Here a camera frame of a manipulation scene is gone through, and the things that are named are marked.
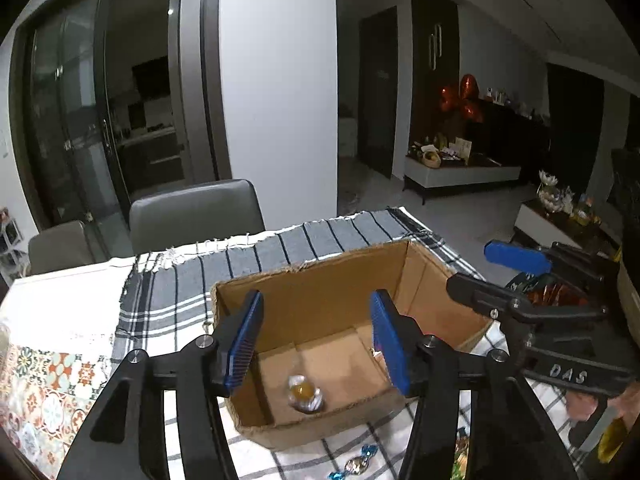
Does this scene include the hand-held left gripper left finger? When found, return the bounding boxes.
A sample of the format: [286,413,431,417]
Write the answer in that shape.
[56,289,265,480]

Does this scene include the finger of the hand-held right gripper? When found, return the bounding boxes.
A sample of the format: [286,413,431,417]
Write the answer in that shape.
[484,240,618,283]
[446,272,607,324]

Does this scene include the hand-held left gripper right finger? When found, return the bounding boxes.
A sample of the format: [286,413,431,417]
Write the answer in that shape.
[369,289,583,480]

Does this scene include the orange snack packet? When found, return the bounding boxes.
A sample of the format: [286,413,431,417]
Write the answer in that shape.
[505,272,592,309]

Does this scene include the gold foil candy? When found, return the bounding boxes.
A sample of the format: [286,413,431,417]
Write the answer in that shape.
[286,373,327,415]

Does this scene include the cardboard box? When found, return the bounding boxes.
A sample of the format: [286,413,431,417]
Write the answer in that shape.
[209,239,493,453]

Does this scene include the person's right hand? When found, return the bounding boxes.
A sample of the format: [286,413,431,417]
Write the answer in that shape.
[566,382,640,425]

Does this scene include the white coffee table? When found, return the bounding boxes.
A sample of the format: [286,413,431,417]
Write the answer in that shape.
[514,199,621,261]

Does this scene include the flower shaped ornament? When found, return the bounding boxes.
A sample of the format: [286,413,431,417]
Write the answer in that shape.
[537,170,561,213]

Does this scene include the grey plaid cloth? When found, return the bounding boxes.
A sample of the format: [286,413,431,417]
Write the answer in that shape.
[107,206,571,480]

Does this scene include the low white bench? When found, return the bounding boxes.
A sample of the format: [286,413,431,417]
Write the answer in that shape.
[404,152,522,206]

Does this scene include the blue and gold wrapped candy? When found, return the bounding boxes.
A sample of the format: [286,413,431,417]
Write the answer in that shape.
[345,449,377,474]

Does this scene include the dark sideboard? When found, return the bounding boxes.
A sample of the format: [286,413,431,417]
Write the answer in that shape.
[467,97,551,171]

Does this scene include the green snack packet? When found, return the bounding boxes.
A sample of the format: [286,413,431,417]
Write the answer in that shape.
[452,427,473,480]

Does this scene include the large grey chair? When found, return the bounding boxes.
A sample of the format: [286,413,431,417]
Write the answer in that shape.
[129,179,266,256]

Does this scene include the red foil balloons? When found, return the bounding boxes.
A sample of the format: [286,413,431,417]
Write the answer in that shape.
[440,74,486,123]

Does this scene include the patterned tablecloth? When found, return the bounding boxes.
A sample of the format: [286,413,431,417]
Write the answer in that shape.
[0,257,137,467]

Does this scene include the small grey chair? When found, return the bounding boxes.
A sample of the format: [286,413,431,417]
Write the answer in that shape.
[28,220,98,277]

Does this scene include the dark room door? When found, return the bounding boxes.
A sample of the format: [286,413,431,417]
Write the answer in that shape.
[359,6,398,181]

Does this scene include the tall dark cabinet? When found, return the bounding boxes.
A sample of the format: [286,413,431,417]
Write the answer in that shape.
[410,0,460,156]

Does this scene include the small storage rack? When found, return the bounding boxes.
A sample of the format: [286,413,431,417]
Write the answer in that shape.
[0,207,26,281]

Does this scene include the glass sliding door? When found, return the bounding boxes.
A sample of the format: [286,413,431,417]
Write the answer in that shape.
[15,0,123,261]

